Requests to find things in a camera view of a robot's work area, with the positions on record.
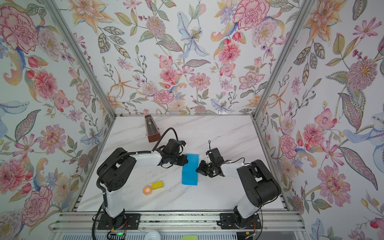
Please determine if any aluminium front rail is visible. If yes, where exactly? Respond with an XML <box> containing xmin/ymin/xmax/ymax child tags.
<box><xmin>48</xmin><ymin>210</ymin><xmax>305</xmax><ymax>233</ymax></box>

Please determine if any left back aluminium corner post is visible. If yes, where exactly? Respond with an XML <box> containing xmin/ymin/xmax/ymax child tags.
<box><xmin>41</xmin><ymin>0</ymin><xmax>117</xmax><ymax>119</ymax></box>

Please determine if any orange tape roll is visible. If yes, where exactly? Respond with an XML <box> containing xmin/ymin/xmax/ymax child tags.
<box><xmin>143</xmin><ymin>185</ymin><xmax>153</xmax><ymax>196</ymax></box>

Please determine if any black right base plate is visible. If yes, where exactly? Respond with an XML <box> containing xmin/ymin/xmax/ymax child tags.
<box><xmin>217</xmin><ymin>213</ymin><xmax>262</xmax><ymax>230</ymax></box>

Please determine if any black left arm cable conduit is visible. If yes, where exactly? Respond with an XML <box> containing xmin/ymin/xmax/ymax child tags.
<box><xmin>95</xmin><ymin>127</ymin><xmax>180</xmax><ymax>193</ymax></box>

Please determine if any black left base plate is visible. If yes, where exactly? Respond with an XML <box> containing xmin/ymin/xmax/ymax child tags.
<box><xmin>97</xmin><ymin>213</ymin><xmax>141</xmax><ymax>231</ymax></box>

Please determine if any right back aluminium corner post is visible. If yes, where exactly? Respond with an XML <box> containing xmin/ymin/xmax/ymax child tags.
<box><xmin>252</xmin><ymin>0</ymin><xmax>313</xmax><ymax>119</ymax></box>

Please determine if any aluminium corner post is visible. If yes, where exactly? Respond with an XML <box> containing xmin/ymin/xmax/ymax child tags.
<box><xmin>252</xmin><ymin>0</ymin><xmax>313</xmax><ymax>119</ymax></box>
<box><xmin>41</xmin><ymin>0</ymin><xmax>117</xmax><ymax>119</ymax></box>

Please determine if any yellow block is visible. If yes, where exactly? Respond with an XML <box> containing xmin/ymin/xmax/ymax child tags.
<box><xmin>152</xmin><ymin>181</ymin><xmax>164</xmax><ymax>190</ymax></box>

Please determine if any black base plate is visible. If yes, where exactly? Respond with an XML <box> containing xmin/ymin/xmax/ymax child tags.
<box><xmin>217</xmin><ymin>213</ymin><xmax>262</xmax><ymax>230</ymax></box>
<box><xmin>97</xmin><ymin>213</ymin><xmax>141</xmax><ymax>231</ymax></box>

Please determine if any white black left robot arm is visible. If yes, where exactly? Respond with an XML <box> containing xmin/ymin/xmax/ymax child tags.
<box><xmin>96</xmin><ymin>139</ymin><xmax>188</xmax><ymax>219</ymax></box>

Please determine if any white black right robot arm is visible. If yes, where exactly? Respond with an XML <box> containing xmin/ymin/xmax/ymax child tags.
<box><xmin>196</xmin><ymin>148</ymin><xmax>282</xmax><ymax>222</ymax></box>

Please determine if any brown wooden metronome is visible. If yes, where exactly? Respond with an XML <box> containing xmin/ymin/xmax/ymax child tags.
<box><xmin>145</xmin><ymin>115</ymin><xmax>161</xmax><ymax>143</ymax></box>

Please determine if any blue square paper sheet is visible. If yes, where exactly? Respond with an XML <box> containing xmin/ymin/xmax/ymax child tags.
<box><xmin>182</xmin><ymin>154</ymin><xmax>200</xmax><ymax>186</ymax></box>

